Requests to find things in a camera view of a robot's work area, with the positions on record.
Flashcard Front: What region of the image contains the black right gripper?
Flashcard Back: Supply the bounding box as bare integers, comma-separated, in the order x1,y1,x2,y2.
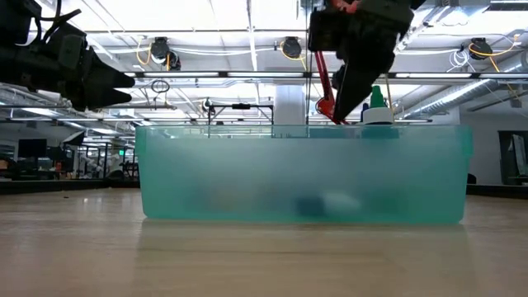
309,7,413,123

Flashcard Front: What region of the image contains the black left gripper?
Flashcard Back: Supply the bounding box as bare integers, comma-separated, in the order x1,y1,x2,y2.
39,22,136,111

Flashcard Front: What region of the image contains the large bottle with green tip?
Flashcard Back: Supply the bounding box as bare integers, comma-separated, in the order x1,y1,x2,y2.
361,85,399,139

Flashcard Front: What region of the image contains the dark food coloring bottle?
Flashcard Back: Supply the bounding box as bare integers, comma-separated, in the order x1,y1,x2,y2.
295,192,364,218

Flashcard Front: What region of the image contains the red desk lamp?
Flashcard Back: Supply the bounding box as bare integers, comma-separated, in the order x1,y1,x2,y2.
313,0,362,125

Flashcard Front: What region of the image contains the black tilted screen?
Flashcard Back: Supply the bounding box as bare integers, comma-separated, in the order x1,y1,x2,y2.
61,130,87,148

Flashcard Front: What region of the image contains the white building column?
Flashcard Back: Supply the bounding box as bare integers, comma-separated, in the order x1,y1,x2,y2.
274,84,307,125

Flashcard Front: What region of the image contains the black monitor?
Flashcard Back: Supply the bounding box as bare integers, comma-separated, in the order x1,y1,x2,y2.
17,138,49,158

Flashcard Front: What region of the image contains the teal translucent plastic bin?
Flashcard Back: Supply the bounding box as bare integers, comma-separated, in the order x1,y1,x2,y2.
134,124,474,226

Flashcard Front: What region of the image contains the dark glass door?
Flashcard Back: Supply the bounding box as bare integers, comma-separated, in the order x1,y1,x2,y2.
497,130,528,186

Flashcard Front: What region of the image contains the yellow hanging cable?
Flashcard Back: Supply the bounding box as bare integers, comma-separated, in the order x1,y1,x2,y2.
383,73,396,124

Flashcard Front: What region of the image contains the black coiled ceiling cable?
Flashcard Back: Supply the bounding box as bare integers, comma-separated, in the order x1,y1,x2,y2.
150,78,171,94

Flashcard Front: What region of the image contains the black rectangular frame stand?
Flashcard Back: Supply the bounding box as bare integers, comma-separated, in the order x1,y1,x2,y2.
207,102,275,126

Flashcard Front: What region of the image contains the silver ventilation duct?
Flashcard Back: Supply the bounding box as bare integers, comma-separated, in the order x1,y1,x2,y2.
402,78,528,120

